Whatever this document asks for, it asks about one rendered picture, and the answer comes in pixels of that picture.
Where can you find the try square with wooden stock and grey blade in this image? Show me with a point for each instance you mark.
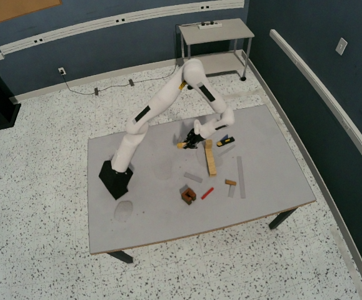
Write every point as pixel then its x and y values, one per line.
pixel 232 188

